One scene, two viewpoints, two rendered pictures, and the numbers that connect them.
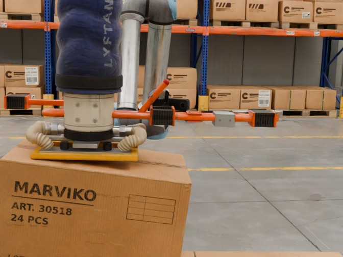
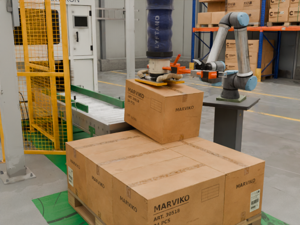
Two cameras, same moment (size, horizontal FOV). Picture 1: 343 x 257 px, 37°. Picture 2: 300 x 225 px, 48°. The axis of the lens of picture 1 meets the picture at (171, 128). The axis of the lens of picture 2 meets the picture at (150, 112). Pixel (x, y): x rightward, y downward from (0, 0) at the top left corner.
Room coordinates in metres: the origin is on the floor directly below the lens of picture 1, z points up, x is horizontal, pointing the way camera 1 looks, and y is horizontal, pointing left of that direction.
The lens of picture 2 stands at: (0.11, -2.17, 1.41)
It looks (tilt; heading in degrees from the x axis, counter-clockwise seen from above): 13 degrees down; 58
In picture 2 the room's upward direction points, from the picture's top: straight up
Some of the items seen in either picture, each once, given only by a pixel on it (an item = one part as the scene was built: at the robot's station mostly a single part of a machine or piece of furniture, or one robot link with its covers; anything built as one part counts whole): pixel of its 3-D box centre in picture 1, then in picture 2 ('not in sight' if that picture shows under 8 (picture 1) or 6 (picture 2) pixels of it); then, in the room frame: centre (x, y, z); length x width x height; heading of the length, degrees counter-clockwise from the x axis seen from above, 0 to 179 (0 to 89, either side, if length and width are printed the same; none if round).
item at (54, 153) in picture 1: (86, 149); (150, 80); (1.62, 0.28, 1.02); 0.34 x 0.10 x 0.05; 94
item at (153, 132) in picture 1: (154, 124); (215, 79); (2.18, 0.07, 1.01); 0.12 x 0.09 x 0.12; 96
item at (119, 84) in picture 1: (89, 79); (160, 53); (1.72, 0.28, 1.24); 0.23 x 0.23 x 0.04
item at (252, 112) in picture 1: (262, 118); (208, 74); (1.75, -0.32, 1.12); 0.08 x 0.07 x 0.05; 94
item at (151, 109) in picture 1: (162, 115); (177, 69); (1.73, 0.03, 1.12); 0.10 x 0.08 x 0.06; 4
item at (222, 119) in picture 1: (223, 119); (196, 73); (1.75, -0.18, 1.12); 0.07 x 0.07 x 0.04; 4
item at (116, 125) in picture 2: not in sight; (141, 121); (1.70, 0.57, 0.58); 0.70 x 0.03 x 0.06; 3
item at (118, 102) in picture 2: not in sight; (96, 94); (1.88, 2.10, 0.60); 1.60 x 0.10 x 0.09; 93
